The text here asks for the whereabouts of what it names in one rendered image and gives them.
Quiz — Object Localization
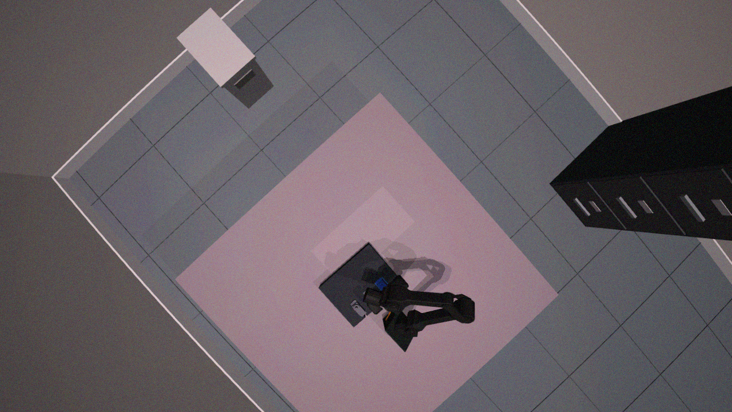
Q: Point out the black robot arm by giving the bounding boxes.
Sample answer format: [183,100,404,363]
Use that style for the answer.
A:
[363,284,475,338]

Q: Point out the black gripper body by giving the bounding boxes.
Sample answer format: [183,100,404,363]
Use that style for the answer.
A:
[367,275,409,314]

